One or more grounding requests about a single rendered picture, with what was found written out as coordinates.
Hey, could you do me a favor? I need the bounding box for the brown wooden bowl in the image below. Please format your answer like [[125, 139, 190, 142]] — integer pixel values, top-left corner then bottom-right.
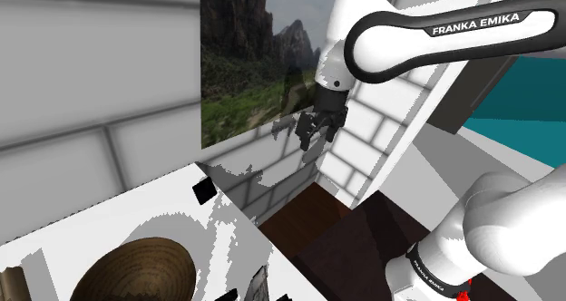
[[69, 237, 199, 301]]

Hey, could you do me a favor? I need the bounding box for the brown wooden cylinder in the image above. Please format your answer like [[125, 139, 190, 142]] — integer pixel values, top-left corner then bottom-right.
[[0, 266, 33, 301]]

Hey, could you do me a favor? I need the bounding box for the grey flat upright object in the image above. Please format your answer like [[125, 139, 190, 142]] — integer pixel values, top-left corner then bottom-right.
[[244, 264, 271, 301]]

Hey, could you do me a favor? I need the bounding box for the small black square block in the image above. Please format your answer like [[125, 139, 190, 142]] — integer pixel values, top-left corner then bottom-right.
[[191, 176, 220, 207]]

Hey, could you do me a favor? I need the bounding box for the dark robot stand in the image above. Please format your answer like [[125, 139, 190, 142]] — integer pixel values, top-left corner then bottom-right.
[[290, 189, 520, 301]]

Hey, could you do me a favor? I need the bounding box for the landscape wall picture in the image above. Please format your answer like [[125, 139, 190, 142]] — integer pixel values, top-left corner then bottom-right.
[[200, 0, 382, 150]]

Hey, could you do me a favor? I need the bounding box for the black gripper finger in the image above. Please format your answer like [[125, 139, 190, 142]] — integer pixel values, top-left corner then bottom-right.
[[294, 110, 321, 152], [324, 107, 349, 143]]

